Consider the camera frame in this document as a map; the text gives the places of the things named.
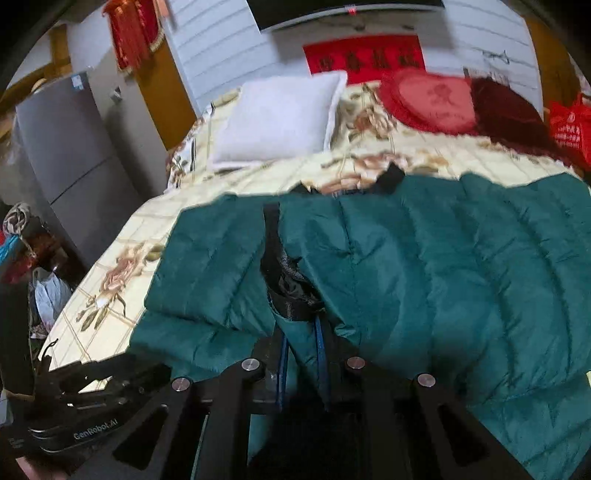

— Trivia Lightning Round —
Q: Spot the dark green puffer coat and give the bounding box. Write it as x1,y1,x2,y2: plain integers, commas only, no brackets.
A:
129,174,590,479

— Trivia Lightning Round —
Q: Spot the floral cream bed quilt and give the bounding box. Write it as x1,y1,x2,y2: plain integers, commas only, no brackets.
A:
41,83,590,369

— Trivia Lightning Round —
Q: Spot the white plastic bag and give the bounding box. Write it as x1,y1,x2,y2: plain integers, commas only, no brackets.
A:
32,268,72,332

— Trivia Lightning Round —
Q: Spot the pile of colourful clutter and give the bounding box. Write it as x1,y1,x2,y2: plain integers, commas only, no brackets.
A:
1,202,60,284

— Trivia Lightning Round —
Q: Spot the grey refrigerator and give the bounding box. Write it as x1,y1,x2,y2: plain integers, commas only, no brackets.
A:
16,72,141,267

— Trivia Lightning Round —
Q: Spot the white square pillow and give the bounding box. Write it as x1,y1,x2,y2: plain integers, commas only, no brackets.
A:
208,70,348,171

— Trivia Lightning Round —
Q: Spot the red heart-shaped cushion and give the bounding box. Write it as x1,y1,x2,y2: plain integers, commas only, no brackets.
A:
378,68,477,135

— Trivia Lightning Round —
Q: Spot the dark red velvet cushion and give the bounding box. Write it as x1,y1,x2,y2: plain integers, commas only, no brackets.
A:
471,78,561,158

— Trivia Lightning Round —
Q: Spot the red shopping bag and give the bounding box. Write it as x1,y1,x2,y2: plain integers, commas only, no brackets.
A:
549,92,591,173

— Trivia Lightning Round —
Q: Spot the red calligraphy banner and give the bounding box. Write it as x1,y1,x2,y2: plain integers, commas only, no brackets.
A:
303,34,426,84

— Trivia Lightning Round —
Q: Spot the red chinese knot hanging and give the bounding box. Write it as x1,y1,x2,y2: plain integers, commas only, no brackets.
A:
102,0,164,74

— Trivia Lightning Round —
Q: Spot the wall-mounted black television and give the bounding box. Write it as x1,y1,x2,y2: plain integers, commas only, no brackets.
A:
246,0,445,32

